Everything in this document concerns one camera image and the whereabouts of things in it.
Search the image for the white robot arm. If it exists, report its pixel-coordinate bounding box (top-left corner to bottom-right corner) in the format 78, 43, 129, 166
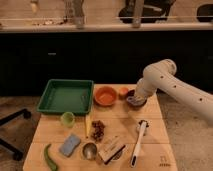
134, 59, 213, 125

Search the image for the orange red bowl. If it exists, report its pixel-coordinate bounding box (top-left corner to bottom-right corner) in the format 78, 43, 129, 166
94, 86, 117, 106

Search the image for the dark brown bowl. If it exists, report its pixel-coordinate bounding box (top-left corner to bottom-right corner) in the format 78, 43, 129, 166
126, 89, 146, 107

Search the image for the small orange fruit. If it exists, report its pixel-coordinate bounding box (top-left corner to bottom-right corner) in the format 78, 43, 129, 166
119, 87, 129, 98

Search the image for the green plastic tray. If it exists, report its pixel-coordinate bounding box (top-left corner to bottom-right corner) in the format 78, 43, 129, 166
37, 79, 94, 116

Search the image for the dark cabinet counter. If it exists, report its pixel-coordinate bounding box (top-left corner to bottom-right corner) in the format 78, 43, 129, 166
0, 26, 213, 96

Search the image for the brown grape bunch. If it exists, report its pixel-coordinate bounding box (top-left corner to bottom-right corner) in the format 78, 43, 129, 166
91, 120, 105, 142

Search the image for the yellow corn cob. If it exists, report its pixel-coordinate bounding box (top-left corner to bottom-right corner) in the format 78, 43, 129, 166
85, 114, 91, 138

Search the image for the green cup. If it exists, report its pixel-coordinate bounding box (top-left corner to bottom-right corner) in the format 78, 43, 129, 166
60, 112, 75, 128

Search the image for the blue sponge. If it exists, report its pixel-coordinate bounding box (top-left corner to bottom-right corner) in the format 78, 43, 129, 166
59, 134, 81, 157

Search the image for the wooden block brush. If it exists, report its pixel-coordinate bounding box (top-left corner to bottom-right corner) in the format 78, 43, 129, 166
98, 136, 126, 165

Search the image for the green chili pepper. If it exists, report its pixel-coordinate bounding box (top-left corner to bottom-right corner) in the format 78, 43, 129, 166
44, 144, 58, 171

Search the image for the black office chair base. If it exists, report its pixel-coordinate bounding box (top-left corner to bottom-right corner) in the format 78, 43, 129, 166
0, 108, 32, 162

